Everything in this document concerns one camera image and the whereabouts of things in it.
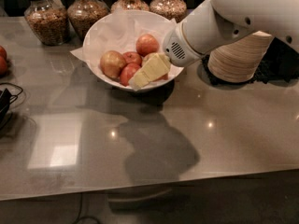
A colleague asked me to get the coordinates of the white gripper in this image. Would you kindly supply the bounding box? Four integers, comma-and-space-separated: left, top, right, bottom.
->
129, 21, 204, 91

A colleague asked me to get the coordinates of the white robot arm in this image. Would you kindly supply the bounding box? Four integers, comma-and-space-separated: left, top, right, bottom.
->
163, 0, 299, 67

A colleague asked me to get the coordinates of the pale apple behind sticker apple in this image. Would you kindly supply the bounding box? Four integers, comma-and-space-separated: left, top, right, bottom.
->
141, 52, 158, 66

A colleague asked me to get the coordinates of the red apple with sticker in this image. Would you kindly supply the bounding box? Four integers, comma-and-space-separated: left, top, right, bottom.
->
154, 74, 168, 81

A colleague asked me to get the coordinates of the white ceramic bowl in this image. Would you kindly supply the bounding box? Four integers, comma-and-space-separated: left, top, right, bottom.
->
82, 9, 185, 93

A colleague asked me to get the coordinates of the red apple back top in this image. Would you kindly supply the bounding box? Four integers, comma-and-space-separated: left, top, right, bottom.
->
135, 34, 160, 57

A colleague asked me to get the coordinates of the red apple middle small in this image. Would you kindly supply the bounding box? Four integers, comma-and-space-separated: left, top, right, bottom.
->
122, 51, 142, 65

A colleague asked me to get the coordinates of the red apple front centre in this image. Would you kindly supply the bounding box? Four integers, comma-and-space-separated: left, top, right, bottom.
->
120, 63, 141, 87

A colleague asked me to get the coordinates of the yellowish red apple left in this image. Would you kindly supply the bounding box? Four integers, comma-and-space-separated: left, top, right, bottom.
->
99, 50, 126, 79

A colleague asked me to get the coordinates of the white paper bowl liner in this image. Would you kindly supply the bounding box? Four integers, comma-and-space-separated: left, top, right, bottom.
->
69, 8, 185, 90

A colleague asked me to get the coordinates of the red apple left edge lower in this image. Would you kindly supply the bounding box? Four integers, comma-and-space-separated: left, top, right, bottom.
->
0, 56, 8, 76

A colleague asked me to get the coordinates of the red apple edge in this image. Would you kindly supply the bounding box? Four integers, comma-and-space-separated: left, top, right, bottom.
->
0, 56, 8, 76
0, 46, 7, 60

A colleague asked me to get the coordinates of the red apple left edge upper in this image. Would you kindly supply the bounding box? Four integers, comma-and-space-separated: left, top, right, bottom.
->
0, 46, 7, 60

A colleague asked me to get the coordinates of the glass cereal jar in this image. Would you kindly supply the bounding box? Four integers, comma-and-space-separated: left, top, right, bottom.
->
149, 0, 187, 22
67, 0, 109, 40
111, 0, 150, 12
24, 0, 70, 46

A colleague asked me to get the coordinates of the glass cereal jar far left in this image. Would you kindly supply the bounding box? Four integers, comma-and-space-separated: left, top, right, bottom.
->
24, 0, 70, 46

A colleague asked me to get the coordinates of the black mat under stacks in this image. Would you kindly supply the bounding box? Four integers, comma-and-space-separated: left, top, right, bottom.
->
202, 38, 299, 86

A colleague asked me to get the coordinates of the black device with cable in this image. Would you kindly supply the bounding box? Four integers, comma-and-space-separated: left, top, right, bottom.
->
0, 82, 23, 131

